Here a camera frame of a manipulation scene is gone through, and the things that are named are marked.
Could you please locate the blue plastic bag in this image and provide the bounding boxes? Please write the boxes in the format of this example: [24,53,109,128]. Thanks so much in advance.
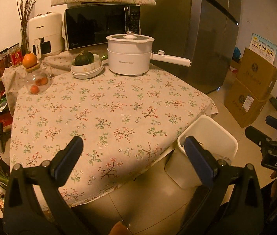
[232,46,241,63]

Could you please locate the red label spice jar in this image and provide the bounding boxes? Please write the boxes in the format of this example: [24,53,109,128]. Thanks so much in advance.
[9,44,23,66]

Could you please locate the white ceramic bowl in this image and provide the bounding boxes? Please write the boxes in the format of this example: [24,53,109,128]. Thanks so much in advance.
[71,54,101,73]

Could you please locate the black microwave oven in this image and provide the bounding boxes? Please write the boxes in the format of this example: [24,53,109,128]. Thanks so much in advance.
[64,4,142,52]

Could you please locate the green pumpkin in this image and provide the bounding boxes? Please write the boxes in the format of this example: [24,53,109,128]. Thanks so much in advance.
[74,50,95,66]

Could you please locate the blue printed poster board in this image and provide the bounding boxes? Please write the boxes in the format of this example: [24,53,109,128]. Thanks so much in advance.
[249,33,277,65]

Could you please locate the white handled ceramic dish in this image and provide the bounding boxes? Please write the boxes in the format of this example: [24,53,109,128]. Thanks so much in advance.
[70,55,109,79]

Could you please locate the glass jar with cork lid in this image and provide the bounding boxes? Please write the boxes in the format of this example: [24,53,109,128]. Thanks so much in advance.
[25,62,52,95]

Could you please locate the cardboard box with white label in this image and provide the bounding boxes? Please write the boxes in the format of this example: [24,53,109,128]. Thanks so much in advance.
[223,80,268,128]

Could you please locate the grey refrigerator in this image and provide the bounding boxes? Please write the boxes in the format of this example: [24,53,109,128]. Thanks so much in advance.
[141,0,241,95]

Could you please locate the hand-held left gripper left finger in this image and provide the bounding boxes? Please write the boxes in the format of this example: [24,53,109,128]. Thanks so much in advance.
[3,136,84,235]

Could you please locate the white plastic bin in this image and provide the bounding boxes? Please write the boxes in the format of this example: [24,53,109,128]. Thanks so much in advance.
[164,115,238,189]

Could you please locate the floral tablecloth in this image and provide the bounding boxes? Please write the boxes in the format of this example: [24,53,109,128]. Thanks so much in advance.
[2,51,218,206]

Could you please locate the large orange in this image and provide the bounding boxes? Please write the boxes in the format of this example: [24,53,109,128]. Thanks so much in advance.
[22,52,38,68]

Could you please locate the dried branches in vase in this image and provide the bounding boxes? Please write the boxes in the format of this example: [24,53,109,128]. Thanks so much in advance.
[16,0,43,54]

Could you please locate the white air fryer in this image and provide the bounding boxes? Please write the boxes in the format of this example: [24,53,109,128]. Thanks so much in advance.
[28,12,65,59]

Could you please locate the white electric cooking pot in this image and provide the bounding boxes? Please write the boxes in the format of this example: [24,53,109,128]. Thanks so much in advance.
[106,31,192,77]

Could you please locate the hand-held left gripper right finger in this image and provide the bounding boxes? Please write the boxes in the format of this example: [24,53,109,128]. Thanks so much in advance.
[181,136,272,235]

